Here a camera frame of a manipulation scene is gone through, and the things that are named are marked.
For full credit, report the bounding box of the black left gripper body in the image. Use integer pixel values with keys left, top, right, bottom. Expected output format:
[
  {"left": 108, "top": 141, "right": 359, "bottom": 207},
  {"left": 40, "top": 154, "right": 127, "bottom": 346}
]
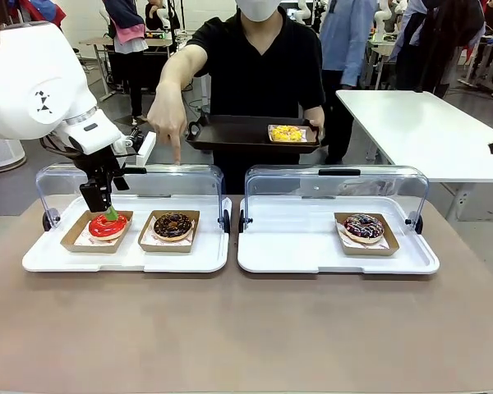
[{"left": 69, "top": 144, "right": 127, "bottom": 184}]

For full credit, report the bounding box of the red glazed donut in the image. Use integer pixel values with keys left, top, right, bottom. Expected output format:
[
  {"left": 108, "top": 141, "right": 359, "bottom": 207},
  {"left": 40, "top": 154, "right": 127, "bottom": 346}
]
[{"left": 88, "top": 212, "right": 129, "bottom": 241}]

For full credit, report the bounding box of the black serving tray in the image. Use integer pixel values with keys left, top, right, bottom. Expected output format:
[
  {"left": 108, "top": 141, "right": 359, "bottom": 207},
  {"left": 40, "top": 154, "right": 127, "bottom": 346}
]
[{"left": 185, "top": 114, "right": 321, "bottom": 155}]

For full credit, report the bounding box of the yellow sprinkled donut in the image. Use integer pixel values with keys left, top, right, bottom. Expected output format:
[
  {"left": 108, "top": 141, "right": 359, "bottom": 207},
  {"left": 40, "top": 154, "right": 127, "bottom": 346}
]
[{"left": 270, "top": 126, "right": 303, "bottom": 142}]

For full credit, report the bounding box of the brown paper donut box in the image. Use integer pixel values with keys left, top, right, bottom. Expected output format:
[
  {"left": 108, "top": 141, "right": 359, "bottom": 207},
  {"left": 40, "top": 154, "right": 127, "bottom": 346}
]
[
  {"left": 60, "top": 209, "right": 134, "bottom": 254},
  {"left": 334, "top": 211, "right": 401, "bottom": 256},
  {"left": 267, "top": 123, "right": 308, "bottom": 144},
  {"left": 137, "top": 209, "right": 201, "bottom": 254}
]

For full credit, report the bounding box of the person's right forearm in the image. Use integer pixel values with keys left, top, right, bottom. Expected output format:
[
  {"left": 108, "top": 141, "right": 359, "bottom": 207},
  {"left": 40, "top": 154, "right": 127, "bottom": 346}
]
[{"left": 158, "top": 43, "right": 209, "bottom": 89}]

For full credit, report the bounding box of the person's left forearm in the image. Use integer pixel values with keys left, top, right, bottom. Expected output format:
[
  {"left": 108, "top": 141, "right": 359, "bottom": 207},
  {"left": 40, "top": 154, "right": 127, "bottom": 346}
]
[{"left": 302, "top": 103, "right": 325, "bottom": 121}]

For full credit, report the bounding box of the chocolate glazed donut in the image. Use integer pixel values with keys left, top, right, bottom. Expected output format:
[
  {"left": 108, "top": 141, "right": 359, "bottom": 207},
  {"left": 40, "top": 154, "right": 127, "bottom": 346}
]
[{"left": 153, "top": 211, "right": 194, "bottom": 241}]

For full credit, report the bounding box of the dark purple drizzled donut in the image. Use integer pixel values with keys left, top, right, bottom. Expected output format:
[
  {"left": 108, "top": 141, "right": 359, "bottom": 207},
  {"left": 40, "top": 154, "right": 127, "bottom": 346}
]
[{"left": 343, "top": 213, "right": 385, "bottom": 244}]

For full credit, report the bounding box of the person's black shirt torso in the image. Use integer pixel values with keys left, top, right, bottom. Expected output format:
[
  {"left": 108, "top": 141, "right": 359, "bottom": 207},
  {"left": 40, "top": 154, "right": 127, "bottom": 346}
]
[{"left": 187, "top": 7, "right": 325, "bottom": 194}]

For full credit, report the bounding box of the person's right hand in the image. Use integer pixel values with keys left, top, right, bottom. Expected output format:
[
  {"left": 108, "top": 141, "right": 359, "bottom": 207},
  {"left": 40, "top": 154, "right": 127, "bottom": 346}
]
[{"left": 146, "top": 80, "right": 189, "bottom": 165}]

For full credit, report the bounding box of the person's left hand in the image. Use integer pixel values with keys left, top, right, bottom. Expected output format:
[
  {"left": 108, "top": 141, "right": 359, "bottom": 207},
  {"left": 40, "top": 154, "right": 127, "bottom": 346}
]
[{"left": 306, "top": 117, "right": 326, "bottom": 141}]

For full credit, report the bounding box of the clear plastic tray lid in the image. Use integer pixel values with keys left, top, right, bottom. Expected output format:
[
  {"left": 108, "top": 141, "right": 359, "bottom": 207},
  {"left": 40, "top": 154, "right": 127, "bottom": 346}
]
[
  {"left": 244, "top": 163, "right": 431, "bottom": 231},
  {"left": 35, "top": 162, "right": 225, "bottom": 231}
]

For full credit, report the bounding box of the white display tray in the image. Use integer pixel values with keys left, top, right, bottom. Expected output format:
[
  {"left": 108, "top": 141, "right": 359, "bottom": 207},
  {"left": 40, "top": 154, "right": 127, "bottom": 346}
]
[
  {"left": 21, "top": 193, "right": 233, "bottom": 274},
  {"left": 237, "top": 195, "right": 441, "bottom": 275}
]

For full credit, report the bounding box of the white table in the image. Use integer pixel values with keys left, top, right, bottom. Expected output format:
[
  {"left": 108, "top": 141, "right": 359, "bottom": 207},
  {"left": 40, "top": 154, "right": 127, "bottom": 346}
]
[{"left": 335, "top": 88, "right": 493, "bottom": 222}]

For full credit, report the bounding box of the bystander in dark coat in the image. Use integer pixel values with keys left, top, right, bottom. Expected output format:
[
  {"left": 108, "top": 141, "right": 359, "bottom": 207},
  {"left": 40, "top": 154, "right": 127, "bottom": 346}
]
[{"left": 388, "top": 0, "right": 486, "bottom": 99}]

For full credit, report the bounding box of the background work desk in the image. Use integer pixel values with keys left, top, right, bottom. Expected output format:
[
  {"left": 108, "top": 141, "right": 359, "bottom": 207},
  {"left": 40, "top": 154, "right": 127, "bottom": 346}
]
[{"left": 79, "top": 35, "right": 172, "bottom": 102}]

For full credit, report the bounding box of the bystander in pink blue top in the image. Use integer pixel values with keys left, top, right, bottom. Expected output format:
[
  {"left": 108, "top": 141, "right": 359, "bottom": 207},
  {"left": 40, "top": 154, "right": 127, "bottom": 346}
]
[{"left": 102, "top": 0, "right": 151, "bottom": 124}]

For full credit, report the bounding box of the bystander in red blue jacket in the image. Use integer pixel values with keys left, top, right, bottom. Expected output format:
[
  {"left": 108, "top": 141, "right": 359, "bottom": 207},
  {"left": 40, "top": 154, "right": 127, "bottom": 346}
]
[{"left": 7, "top": 0, "right": 67, "bottom": 32}]

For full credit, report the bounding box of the bystander in light blue shirt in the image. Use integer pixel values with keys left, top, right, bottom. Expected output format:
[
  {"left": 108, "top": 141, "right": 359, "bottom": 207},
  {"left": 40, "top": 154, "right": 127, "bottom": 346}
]
[{"left": 318, "top": 0, "right": 380, "bottom": 165}]

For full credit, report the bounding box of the white face mask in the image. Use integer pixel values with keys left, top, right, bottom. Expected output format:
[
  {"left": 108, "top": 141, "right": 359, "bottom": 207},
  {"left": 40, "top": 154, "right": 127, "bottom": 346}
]
[{"left": 234, "top": 0, "right": 281, "bottom": 22}]

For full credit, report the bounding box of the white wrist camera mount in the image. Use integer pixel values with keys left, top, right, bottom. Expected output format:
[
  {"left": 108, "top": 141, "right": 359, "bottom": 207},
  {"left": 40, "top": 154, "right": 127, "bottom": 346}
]
[{"left": 122, "top": 126, "right": 157, "bottom": 167}]

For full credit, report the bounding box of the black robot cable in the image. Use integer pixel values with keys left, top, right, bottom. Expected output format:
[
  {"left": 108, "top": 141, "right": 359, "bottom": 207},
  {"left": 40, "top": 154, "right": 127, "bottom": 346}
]
[{"left": 39, "top": 134, "right": 83, "bottom": 160}]

